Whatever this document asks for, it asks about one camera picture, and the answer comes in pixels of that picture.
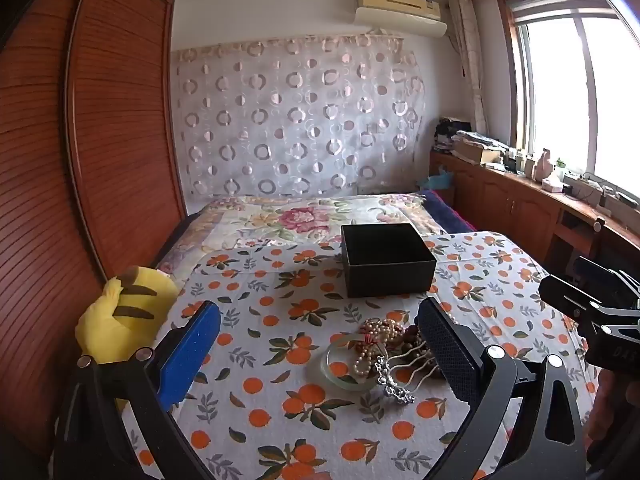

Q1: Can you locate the tied window curtain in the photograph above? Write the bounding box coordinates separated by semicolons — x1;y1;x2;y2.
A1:
447;0;488;133

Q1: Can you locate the wall air conditioner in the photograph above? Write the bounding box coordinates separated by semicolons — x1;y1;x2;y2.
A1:
354;0;447;37

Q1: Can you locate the pearl necklace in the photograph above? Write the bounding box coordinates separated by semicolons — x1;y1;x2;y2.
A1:
350;317;406;378

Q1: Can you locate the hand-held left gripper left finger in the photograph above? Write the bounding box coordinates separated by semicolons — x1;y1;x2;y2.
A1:
54;301;222;480

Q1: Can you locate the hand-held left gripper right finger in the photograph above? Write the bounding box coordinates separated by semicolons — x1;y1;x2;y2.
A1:
416;297;587;480

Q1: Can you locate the dark blue blanket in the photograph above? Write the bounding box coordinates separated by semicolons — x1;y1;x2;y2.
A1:
420;189;481;235

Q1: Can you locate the wooden slatted wardrobe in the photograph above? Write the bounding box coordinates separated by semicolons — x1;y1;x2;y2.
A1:
0;0;188;461

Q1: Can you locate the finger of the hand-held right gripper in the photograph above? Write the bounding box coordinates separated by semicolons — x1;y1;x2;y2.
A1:
574;256;632;292
538;274;603;322

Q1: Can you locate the floral bed quilt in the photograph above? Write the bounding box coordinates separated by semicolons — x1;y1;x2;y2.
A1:
155;192;451;281

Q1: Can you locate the yellow plush toy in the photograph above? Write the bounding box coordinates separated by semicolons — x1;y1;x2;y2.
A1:
75;266;180;411

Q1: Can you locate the person's right hand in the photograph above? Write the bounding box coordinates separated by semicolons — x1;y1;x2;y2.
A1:
586;371;640;453

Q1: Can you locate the pile of dark clothes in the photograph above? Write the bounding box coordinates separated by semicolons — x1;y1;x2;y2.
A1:
434;117;473;153

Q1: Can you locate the black cardboard box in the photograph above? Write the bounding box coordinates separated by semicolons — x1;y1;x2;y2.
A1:
341;223;437;299

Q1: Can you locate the stack of papers and boxes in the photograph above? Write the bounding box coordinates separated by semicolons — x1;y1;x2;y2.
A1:
452;130;512;167

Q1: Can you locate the ring patterned sheer curtain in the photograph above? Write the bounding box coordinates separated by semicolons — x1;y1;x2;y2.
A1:
172;35;426;198

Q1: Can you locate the silver tiara comb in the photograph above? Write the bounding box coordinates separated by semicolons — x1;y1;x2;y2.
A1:
372;345;443;406

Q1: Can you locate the dark red bead bracelet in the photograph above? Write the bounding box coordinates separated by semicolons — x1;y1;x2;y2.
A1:
402;324;441;361

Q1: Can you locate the pale jade bangle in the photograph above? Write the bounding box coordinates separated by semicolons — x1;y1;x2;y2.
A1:
320;332;386;393

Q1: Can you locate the window with wooden frame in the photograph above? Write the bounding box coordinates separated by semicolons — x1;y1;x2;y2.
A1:
495;0;640;196

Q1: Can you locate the long wooden cabinet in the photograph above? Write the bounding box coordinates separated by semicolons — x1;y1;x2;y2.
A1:
429;152;640;281

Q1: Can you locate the light blue bag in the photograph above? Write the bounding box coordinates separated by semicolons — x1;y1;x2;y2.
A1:
417;170;456;193

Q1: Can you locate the pink figurine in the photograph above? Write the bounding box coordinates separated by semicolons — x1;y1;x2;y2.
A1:
532;149;555;181

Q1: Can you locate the orange print tablecloth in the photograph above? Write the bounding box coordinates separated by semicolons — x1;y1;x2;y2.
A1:
120;231;608;480

